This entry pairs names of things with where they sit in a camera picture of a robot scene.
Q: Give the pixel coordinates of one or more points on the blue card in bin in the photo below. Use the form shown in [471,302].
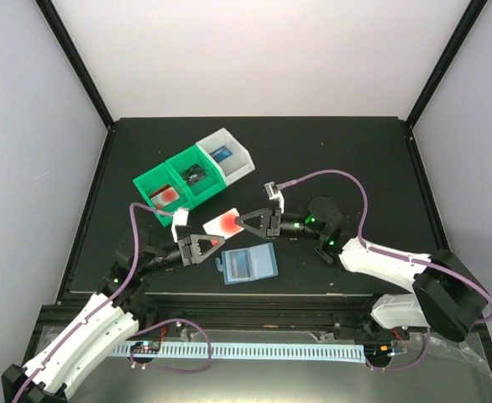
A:
[221,153]

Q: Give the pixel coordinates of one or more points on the black frame post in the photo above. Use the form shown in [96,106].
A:
[62,36]
[459,35]

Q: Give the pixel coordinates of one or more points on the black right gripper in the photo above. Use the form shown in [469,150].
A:
[270,225]

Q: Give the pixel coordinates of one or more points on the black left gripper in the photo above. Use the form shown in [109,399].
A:
[193,240]

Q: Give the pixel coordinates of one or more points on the white red-dot card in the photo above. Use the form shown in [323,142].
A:
[223,225]
[164,196]

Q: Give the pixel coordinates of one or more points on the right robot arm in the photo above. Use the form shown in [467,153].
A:
[439,291]

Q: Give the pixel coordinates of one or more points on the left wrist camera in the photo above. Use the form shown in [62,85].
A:
[179,225]

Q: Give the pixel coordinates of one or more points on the green end plastic bin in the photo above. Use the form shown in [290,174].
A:
[159,176]

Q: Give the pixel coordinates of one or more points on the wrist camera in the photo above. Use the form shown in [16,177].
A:
[274,194]
[179,225]

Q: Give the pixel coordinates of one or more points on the green middle plastic bin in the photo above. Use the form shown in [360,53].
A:
[205,189]

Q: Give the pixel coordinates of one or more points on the black frame post left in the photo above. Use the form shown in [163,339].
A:
[62,36]

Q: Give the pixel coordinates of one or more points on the blue card in holder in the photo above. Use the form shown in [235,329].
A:
[239,265]

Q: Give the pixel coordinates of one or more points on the black frame post right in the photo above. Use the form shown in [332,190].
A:
[459,35]

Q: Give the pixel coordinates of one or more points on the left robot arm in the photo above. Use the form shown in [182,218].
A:
[110,317]

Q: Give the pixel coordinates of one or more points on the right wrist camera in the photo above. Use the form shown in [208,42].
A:
[274,194]

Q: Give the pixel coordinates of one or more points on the blue card holder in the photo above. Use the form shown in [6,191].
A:
[262,263]

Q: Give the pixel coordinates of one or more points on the white plastic bin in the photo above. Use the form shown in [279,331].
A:
[236,166]

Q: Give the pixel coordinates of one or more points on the white slotted cable duct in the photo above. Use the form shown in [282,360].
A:
[346,353]

